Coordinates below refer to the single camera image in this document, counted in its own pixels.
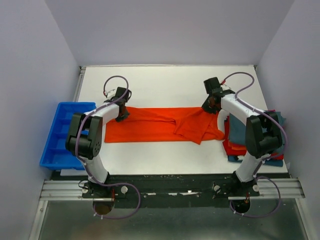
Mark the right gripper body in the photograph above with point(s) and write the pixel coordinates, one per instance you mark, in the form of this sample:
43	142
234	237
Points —
208	107

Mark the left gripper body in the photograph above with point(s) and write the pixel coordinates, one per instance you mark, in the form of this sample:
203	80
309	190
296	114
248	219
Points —
123	116

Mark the orange t shirt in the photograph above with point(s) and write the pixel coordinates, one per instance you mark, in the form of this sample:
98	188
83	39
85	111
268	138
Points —
173	124

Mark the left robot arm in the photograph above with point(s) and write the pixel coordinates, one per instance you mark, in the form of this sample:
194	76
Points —
84	137

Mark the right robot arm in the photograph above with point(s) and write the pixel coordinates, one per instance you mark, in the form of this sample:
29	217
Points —
263	132

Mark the folded teal t shirt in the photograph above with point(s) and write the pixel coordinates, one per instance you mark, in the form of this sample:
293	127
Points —
237	131

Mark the folded red t shirt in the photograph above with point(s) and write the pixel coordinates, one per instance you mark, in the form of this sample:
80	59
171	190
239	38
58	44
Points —
233	149

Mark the blue plastic bin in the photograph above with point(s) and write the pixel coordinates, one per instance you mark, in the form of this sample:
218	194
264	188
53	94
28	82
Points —
55	156

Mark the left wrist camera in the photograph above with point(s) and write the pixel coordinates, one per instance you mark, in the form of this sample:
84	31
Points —
110	94

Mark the black mounting base rail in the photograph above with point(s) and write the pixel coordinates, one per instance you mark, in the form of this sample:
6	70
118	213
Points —
170	190

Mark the aluminium frame rail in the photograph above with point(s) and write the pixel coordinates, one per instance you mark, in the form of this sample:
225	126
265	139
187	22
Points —
61	190

